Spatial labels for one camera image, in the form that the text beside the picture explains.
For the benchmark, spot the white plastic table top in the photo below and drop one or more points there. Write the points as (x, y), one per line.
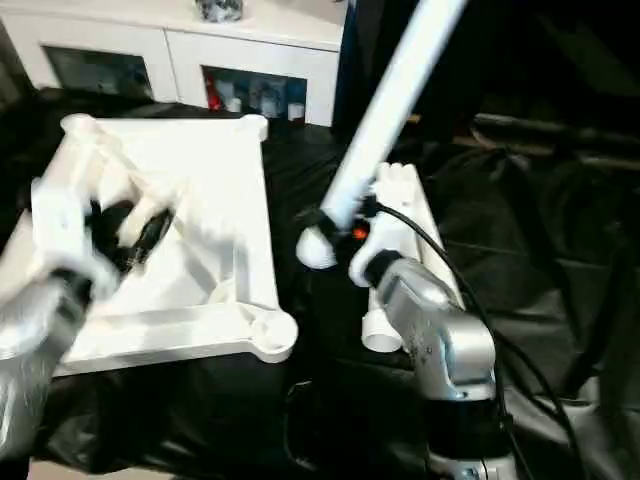
(200, 165)

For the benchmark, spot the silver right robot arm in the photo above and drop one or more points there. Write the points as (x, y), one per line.
(440, 320)

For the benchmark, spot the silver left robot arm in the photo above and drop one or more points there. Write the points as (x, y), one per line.
(30, 325)

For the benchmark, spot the small white jar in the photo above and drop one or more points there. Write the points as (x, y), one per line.
(296, 112)
(234, 105)

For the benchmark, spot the red bottle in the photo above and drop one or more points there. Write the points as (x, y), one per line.
(216, 92)

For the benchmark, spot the black plastic sheet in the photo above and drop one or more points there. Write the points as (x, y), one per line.
(525, 250)

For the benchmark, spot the white cabinet with glass doors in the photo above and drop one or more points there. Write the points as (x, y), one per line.
(175, 50)

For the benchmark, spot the long black pole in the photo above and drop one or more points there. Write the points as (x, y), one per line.
(550, 130)

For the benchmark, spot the clear bag of dark items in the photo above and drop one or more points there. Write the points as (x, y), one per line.
(219, 10)

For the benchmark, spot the black backdrop curtain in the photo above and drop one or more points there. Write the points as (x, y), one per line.
(550, 50)

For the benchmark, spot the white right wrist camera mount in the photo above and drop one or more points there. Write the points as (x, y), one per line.
(385, 235)

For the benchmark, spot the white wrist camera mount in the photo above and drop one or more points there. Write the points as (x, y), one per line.
(385, 235)
(60, 215)

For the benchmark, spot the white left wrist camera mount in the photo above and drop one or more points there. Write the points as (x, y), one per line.
(60, 215)

